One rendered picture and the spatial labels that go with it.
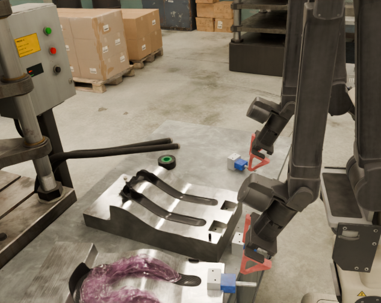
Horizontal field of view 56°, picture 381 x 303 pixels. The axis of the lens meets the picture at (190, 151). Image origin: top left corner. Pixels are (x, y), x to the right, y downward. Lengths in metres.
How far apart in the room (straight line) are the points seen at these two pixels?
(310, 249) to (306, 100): 1.78
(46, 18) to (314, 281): 1.86
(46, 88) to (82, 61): 3.43
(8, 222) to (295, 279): 1.50
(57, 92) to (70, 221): 0.58
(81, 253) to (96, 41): 3.92
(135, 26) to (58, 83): 3.96
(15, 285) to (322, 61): 1.04
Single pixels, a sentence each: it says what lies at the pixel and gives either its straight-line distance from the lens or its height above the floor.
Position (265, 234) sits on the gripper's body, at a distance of 0.82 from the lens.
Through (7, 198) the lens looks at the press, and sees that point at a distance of 1.68.
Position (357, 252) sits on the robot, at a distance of 1.03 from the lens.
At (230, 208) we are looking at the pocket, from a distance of 1.25.
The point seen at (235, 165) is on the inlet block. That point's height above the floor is 0.83.
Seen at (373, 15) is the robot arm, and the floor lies 1.55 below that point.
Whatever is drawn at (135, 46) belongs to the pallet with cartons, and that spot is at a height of 0.35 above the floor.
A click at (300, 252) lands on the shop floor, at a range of 2.35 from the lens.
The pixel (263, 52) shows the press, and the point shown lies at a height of 0.32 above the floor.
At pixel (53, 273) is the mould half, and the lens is 1.08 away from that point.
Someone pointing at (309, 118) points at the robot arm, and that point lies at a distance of 0.67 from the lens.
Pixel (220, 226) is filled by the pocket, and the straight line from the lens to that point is 1.17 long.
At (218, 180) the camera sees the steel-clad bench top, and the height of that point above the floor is 0.80.
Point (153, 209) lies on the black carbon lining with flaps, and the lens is 1.22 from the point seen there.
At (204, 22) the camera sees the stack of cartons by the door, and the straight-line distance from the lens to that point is 7.95.
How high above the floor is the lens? 1.66
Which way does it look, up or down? 30 degrees down
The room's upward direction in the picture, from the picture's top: 4 degrees counter-clockwise
